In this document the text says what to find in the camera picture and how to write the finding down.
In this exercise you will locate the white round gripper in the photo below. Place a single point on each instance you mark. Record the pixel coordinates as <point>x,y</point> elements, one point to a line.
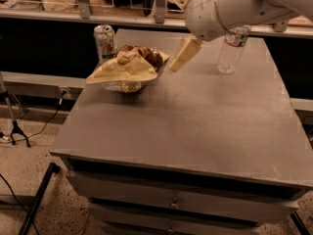
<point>202,14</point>

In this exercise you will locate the brown and yellow chip bag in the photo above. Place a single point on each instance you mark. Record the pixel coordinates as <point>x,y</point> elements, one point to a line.
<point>130,70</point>

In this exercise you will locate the white green 7up can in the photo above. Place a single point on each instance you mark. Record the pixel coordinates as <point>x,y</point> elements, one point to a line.
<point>105,42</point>

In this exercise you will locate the clear plastic water bottle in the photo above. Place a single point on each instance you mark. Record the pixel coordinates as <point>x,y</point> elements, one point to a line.
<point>232,48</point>

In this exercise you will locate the grey drawer cabinet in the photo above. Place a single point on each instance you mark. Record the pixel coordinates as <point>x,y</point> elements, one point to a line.
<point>193,153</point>

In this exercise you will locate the black metal floor bar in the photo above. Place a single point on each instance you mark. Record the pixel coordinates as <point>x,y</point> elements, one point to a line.
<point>30,215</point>

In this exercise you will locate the black tripod stand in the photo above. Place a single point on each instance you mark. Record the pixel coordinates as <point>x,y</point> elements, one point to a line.
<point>16,129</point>

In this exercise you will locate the grey metal shelf rail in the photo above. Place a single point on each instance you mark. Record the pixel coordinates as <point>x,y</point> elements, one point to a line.
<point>138,13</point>

